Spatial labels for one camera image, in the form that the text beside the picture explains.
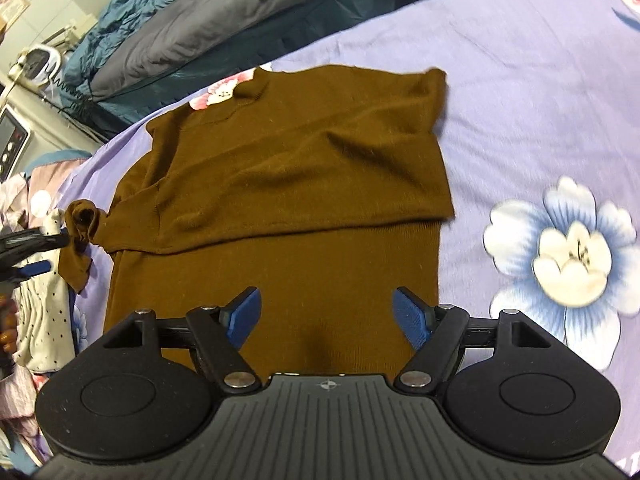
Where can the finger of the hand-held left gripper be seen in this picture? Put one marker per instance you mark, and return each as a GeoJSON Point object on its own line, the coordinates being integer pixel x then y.
{"type": "Point", "coordinates": [36, 270]}
{"type": "Point", "coordinates": [30, 244]}

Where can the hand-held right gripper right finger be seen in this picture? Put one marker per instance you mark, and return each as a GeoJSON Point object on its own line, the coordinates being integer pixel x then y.
{"type": "Point", "coordinates": [410, 315]}

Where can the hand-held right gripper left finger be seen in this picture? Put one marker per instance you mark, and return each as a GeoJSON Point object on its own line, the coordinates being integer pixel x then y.
{"type": "Point", "coordinates": [245, 315]}

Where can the brown sweater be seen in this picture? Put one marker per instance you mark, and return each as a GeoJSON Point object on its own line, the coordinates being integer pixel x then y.
{"type": "Point", "coordinates": [300, 160]}

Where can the person's left hand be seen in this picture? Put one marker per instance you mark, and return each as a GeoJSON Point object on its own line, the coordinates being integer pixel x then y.
{"type": "Point", "coordinates": [7, 325]}

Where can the lilac crumpled garment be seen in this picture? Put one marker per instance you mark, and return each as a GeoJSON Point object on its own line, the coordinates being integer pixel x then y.
{"type": "Point", "coordinates": [12, 200]}

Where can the cream polka dot garment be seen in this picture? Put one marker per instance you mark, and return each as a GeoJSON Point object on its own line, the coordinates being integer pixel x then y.
{"type": "Point", "coordinates": [45, 320]}

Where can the pink floral cloth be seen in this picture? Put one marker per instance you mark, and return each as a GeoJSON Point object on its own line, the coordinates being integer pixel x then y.
{"type": "Point", "coordinates": [47, 180]}

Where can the white appliance with control panel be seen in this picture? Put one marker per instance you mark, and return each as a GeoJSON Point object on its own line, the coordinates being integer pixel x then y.
{"type": "Point", "coordinates": [12, 135]}

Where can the white handheld device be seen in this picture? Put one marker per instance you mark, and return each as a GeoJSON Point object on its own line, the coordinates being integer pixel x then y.
{"type": "Point", "coordinates": [42, 62]}

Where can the purple floral bedsheet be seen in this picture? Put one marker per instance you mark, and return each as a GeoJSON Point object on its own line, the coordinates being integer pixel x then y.
{"type": "Point", "coordinates": [525, 110]}

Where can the blue quilted bed cover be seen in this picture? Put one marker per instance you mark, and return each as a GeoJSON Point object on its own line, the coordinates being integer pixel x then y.
{"type": "Point", "coordinates": [130, 20]}

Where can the dark grey blanket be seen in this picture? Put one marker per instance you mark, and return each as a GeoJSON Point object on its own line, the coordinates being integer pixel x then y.
{"type": "Point", "coordinates": [200, 25]}

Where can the wall poster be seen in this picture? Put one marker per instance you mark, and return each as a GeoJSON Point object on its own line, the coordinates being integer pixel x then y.
{"type": "Point", "coordinates": [10, 2]}

